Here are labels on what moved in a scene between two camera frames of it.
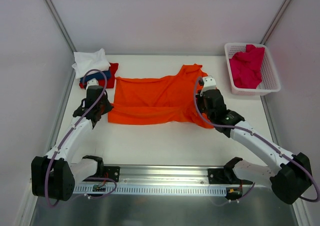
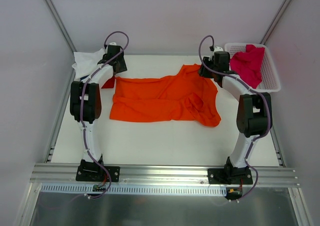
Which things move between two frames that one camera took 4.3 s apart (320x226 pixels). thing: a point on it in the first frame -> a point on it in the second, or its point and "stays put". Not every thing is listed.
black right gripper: (211, 95) -> (205, 69)
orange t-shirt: (157, 99) stays put
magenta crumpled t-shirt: (246, 67) stays put
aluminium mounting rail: (172, 176) stays put
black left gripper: (93, 92) -> (120, 63)
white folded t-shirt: (85, 61) stays put
